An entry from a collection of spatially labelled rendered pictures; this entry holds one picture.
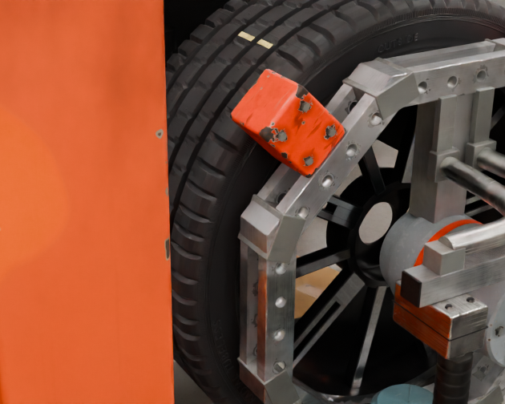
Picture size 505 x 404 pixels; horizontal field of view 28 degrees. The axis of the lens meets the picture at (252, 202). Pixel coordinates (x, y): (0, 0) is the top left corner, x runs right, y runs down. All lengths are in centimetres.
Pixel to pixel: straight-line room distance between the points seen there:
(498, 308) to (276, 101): 34
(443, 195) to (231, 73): 30
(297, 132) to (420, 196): 25
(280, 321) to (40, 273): 41
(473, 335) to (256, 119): 32
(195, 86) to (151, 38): 45
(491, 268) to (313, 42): 33
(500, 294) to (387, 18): 35
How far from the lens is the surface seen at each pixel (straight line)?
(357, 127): 112
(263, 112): 107
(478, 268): 104
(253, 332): 121
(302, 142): 108
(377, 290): 140
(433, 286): 101
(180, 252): 119
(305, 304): 286
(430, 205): 126
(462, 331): 102
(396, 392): 125
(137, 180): 83
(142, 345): 90
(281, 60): 117
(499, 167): 122
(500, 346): 120
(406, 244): 126
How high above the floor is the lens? 146
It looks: 25 degrees down
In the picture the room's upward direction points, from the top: 1 degrees clockwise
